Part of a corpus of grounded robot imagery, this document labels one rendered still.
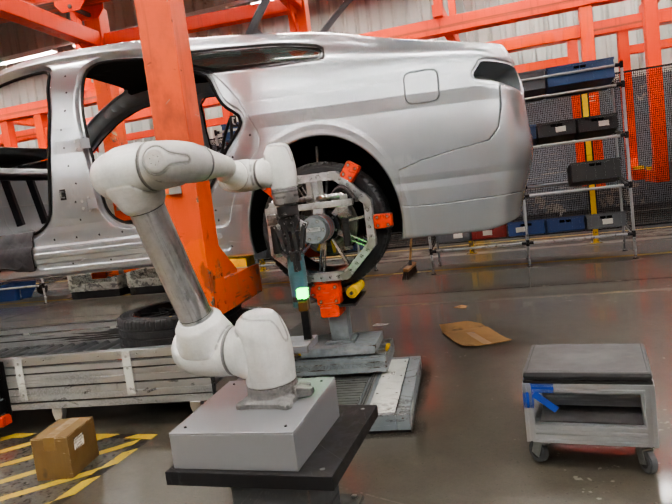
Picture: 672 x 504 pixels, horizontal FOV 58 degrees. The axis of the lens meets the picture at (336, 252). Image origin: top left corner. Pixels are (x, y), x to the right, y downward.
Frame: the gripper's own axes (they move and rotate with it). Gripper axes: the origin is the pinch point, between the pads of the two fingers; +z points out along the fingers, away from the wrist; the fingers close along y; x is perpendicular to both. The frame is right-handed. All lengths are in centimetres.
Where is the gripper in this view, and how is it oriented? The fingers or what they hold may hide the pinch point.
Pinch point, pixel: (296, 261)
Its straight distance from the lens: 212.7
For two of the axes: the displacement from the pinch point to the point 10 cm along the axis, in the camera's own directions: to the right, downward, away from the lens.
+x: 3.3, -1.9, 9.2
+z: 1.5, 9.8, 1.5
